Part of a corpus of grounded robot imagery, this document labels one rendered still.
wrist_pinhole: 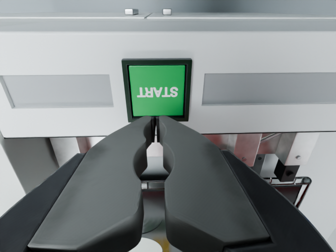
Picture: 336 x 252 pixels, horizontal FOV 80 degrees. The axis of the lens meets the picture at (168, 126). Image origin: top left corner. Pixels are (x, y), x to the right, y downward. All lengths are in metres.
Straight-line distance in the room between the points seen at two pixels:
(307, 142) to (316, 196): 0.28
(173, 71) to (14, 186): 0.21
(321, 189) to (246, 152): 0.31
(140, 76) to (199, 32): 0.06
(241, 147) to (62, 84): 0.23
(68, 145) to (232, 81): 0.22
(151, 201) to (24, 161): 0.19
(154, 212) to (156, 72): 0.27
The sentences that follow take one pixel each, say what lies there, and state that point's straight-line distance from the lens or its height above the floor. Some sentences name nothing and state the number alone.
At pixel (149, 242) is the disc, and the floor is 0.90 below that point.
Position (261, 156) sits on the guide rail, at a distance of 0.40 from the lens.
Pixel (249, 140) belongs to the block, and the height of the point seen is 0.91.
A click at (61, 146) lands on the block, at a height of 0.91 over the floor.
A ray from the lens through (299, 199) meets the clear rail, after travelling 0.43.
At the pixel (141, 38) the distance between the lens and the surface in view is 0.17.
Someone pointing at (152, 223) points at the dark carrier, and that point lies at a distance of 0.41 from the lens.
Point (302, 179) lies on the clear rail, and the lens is 0.40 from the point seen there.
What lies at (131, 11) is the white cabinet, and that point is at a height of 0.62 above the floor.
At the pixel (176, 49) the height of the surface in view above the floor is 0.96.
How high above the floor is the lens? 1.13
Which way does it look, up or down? 60 degrees down
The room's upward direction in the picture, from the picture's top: 175 degrees clockwise
